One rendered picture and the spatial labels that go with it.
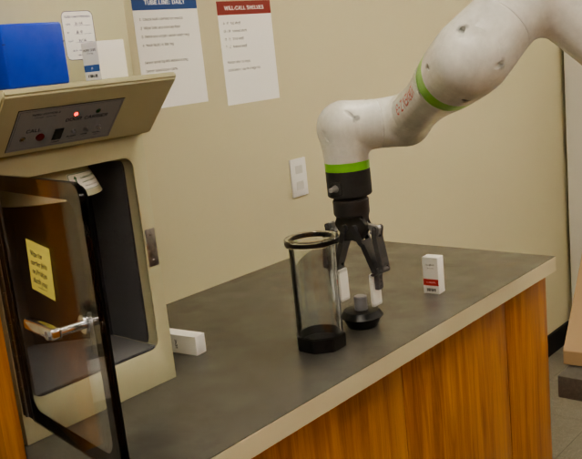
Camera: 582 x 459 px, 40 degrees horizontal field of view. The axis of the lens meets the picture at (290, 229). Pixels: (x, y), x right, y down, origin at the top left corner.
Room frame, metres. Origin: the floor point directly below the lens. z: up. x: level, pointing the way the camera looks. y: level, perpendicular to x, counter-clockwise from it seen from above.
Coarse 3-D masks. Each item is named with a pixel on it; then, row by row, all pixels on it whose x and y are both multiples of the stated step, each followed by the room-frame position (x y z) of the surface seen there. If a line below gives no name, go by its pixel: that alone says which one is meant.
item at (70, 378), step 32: (0, 192) 1.18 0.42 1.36; (32, 192) 1.09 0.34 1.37; (64, 192) 1.02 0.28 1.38; (0, 224) 1.20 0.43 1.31; (32, 224) 1.11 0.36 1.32; (64, 224) 1.03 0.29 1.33; (64, 256) 1.04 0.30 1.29; (64, 288) 1.05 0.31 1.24; (96, 288) 0.99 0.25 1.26; (64, 320) 1.07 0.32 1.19; (96, 320) 0.99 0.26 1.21; (32, 352) 1.17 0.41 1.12; (64, 352) 1.08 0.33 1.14; (96, 352) 1.00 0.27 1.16; (32, 384) 1.19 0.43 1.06; (64, 384) 1.10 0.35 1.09; (96, 384) 1.01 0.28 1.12; (64, 416) 1.11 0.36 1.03; (96, 416) 1.03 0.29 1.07; (96, 448) 1.04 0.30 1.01
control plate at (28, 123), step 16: (32, 112) 1.21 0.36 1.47; (48, 112) 1.23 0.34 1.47; (64, 112) 1.25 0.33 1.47; (80, 112) 1.28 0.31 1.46; (112, 112) 1.33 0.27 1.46; (16, 128) 1.21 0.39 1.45; (32, 128) 1.23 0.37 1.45; (48, 128) 1.26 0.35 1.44; (64, 128) 1.28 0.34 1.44; (80, 128) 1.31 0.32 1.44; (96, 128) 1.33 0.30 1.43; (16, 144) 1.23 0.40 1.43; (32, 144) 1.26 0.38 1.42; (48, 144) 1.28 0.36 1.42
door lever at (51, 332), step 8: (24, 320) 1.05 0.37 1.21; (32, 320) 1.04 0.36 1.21; (40, 320) 1.03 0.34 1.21; (80, 320) 1.02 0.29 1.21; (32, 328) 1.03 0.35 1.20; (40, 328) 1.01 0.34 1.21; (48, 328) 0.99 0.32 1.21; (56, 328) 0.99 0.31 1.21; (64, 328) 1.00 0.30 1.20; (72, 328) 1.00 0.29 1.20; (80, 328) 1.01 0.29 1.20; (48, 336) 0.98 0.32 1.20; (56, 336) 0.99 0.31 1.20
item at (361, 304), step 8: (360, 296) 1.64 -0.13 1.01; (360, 304) 1.63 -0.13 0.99; (368, 304) 1.67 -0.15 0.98; (344, 312) 1.64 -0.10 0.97; (352, 312) 1.63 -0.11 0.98; (360, 312) 1.62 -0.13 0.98; (368, 312) 1.62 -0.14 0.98; (376, 312) 1.62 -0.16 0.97; (344, 320) 1.62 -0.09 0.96; (352, 320) 1.61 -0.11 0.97; (360, 320) 1.60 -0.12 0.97; (368, 320) 1.60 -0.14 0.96; (376, 320) 1.62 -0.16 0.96; (352, 328) 1.62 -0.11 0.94; (360, 328) 1.61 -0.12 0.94; (368, 328) 1.62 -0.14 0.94
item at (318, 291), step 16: (288, 240) 1.54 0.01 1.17; (304, 240) 1.59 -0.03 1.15; (320, 240) 1.51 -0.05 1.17; (304, 256) 1.51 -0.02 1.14; (320, 256) 1.51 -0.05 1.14; (304, 272) 1.51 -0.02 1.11; (320, 272) 1.51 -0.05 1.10; (336, 272) 1.53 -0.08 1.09; (304, 288) 1.51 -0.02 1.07; (320, 288) 1.50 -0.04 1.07; (336, 288) 1.53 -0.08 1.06; (304, 304) 1.51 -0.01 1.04; (320, 304) 1.50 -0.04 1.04; (336, 304) 1.52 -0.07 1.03; (304, 320) 1.51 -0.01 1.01; (320, 320) 1.50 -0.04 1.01; (336, 320) 1.52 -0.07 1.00; (304, 336) 1.52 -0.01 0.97; (320, 336) 1.50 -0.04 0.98
